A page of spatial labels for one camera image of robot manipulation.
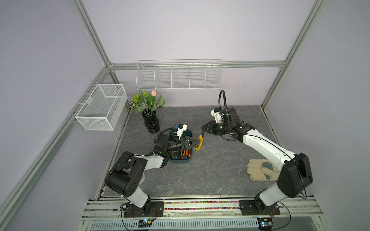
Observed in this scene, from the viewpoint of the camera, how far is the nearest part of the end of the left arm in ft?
2.22

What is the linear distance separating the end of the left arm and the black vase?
0.91 feet

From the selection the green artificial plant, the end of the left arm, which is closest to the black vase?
the green artificial plant

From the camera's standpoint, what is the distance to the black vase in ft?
3.13

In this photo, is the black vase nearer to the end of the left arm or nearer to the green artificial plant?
the green artificial plant
